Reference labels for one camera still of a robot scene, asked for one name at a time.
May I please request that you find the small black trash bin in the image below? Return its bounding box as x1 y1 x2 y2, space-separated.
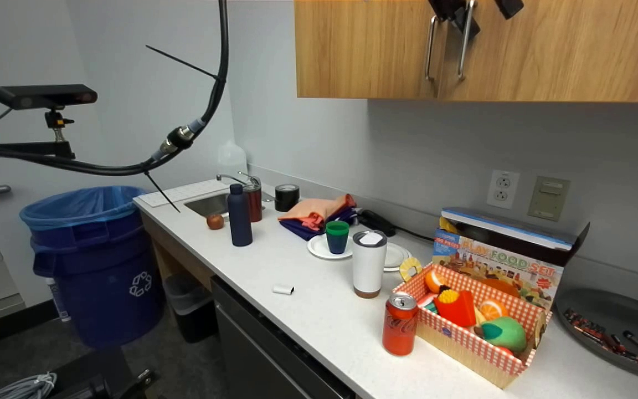
161 272 222 343

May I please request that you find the green toy ball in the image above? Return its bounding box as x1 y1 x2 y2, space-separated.
479 318 529 355

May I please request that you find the white round plate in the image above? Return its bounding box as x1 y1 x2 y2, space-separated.
306 232 357 264

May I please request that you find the dark grey round plate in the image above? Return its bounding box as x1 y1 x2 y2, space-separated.
553 287 638 386

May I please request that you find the black stereo camera bar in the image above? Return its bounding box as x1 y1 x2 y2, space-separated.
0 82 100 111

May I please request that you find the brown round object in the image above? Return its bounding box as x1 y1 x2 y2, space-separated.
204 211 228 232

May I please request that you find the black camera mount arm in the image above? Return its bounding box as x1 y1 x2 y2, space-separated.
0 108 80 162

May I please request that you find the coral cloth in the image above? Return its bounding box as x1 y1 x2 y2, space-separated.
299 208 330 232

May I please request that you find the wooden sink cabinet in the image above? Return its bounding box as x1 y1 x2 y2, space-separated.
140 212 217 297

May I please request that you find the black handheld device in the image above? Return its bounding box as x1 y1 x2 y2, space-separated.
355 208 403 240

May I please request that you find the red soda can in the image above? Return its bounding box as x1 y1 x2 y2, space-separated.
382 288 421 359

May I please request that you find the dark red bottle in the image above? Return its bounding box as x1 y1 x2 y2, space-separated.
243 175 266 225

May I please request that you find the white tumbler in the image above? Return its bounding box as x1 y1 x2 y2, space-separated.
349 229 390 299

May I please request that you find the orange toy fruit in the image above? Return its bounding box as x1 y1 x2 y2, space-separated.
476 297 510 324
423 267 449 295

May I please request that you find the peach cloth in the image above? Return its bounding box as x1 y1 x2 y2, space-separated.
281 192 355 222

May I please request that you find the silver faucet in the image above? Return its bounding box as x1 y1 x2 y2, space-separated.
214 172 255 191

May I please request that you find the blue water bottle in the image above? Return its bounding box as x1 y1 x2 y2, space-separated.
225 181 255 248

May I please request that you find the blue recycling bin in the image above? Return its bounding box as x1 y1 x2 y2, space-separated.
18 185 166 350

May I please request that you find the green and blue cup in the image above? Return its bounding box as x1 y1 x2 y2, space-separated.
324 220 353 257

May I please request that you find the steel sink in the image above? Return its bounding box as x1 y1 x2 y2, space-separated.
184 188 235 222

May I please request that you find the blue food toy box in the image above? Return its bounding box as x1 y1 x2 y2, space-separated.
431 207 592 312

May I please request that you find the white wall outlet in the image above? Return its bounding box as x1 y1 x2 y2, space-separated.
486 168 522 211

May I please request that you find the beige wall switch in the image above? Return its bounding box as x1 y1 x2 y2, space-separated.
527 172 571 225

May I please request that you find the red toy food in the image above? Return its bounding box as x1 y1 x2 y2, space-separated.
434 288 479 331

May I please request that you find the silver cabinet bar handle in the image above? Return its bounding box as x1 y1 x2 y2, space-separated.
455 0 480 86
423 11 443 97

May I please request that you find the steel dishwasher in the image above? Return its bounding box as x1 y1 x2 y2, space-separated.
211 274 359 399

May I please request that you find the navy blue cloth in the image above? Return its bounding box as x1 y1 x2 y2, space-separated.
276 203 359 242

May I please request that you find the yellow toy piece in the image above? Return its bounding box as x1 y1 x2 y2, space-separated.
397 256 426 283

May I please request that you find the black cable conduit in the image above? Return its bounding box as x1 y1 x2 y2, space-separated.
0 0 231 177

